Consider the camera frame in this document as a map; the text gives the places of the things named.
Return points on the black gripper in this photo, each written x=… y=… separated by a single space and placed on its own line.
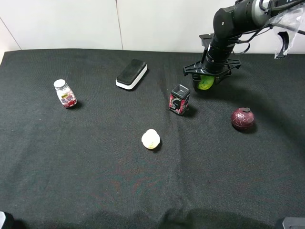
x=215 y=61

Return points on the green lime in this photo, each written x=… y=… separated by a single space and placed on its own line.
x=205 y=82

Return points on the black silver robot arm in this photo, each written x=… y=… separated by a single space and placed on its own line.
x=239 y=24

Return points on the black red patterned box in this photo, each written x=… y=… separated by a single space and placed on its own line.
x=179 y=99

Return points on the black white board eraser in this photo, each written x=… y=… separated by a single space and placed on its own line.
x=132 y=74

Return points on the white cream round toy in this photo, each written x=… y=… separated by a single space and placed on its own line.
x=151 y=139

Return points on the clear plastic wrap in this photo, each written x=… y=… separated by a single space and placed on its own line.
x=286 y=26

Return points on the black table cloth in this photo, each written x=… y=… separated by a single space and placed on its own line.
x=85 y=167

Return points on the small white-capped bottle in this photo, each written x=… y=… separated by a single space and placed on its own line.
x=65 y=93

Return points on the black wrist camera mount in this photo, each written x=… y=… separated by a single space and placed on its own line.
x=206 y=39

